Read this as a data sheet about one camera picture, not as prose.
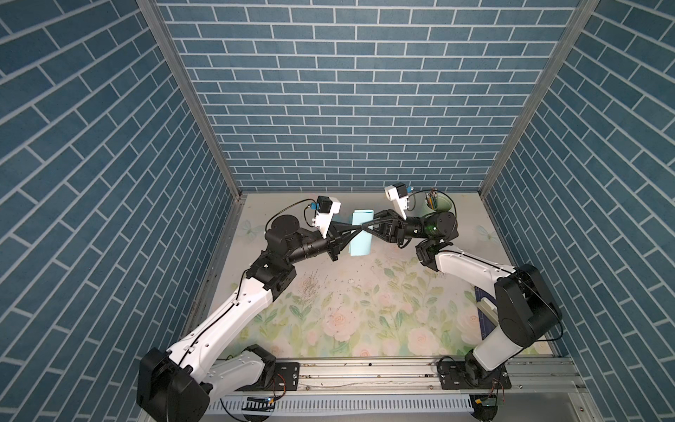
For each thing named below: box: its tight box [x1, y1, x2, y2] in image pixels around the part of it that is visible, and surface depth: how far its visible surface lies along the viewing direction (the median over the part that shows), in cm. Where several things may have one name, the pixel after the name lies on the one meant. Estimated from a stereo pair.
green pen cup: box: [421, 191, 453, 218], surface depth 101 cm
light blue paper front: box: [348, 209, 375, 256], surface depth 66 cm
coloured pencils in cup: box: [425, 187, 439, 211], surface depth 99 cm
